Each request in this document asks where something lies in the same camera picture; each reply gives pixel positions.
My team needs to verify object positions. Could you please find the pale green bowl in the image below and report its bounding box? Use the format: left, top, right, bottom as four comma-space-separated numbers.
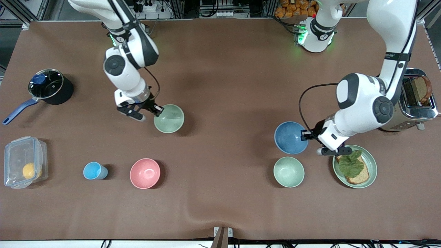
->
273, 157, 305, 188
154, 104, 185, 134

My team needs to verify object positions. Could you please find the blue bowl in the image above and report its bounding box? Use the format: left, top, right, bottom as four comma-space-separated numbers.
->
274, 121, 309, 155

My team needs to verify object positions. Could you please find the pink bowl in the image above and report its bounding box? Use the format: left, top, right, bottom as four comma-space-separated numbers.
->
130, 158, 161, 189

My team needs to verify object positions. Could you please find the green lettuce leaf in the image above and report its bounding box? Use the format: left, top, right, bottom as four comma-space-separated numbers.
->
339, 150, 365, 178

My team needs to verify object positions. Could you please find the pale green plate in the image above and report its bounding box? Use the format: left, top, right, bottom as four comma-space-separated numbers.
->
332, 145, 378, 189

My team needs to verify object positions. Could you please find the brown bread slice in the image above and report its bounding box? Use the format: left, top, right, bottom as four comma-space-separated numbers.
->
335, 154, 370, 185

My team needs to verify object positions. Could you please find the light blue cup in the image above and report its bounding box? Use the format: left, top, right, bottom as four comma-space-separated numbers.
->
83, 162, 108, 180

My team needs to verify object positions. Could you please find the glass lid with blue knob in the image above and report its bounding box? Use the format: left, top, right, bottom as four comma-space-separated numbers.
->
28, 69, 64, 100

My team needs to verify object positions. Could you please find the cream and chrome toaster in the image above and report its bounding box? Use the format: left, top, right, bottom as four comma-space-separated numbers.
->
379, 68, 439, 132

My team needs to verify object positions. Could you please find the white power strip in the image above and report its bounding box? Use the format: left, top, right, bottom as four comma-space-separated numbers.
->
133, 0, 173, 20

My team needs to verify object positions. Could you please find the brown toast slice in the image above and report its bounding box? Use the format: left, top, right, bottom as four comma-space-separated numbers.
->
413, 76, 433, 104

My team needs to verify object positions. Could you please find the brown table cloth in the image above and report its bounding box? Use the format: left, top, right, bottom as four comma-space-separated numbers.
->
0, 17, 441, 241

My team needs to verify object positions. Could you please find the bag of orange snacks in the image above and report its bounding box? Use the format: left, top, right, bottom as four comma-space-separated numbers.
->
275, 0, 319, 18

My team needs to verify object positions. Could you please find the yellow lemon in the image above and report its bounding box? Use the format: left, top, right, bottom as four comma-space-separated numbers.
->
22, 163, 42, 179

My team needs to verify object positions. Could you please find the clear plastic lidded container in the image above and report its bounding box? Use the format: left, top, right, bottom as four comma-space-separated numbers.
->
3, 136, 48, 189

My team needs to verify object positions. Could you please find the grey metal table clamp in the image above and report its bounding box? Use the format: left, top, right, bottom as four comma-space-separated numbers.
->
211, 226, 233, 248

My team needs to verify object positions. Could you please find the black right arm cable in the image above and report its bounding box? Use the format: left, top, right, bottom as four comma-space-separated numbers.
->
144, 66, 161, 101

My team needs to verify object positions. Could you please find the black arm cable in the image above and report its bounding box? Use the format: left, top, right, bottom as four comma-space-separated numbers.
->
144, 66, 161, 101
298, 83, 340, 133

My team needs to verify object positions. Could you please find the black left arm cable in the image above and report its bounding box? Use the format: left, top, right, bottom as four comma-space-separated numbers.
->
298, 83, 340, 133

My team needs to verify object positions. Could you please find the black saucepan with blue handle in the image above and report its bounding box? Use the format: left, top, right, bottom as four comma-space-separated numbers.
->
2, 69, 74, 125

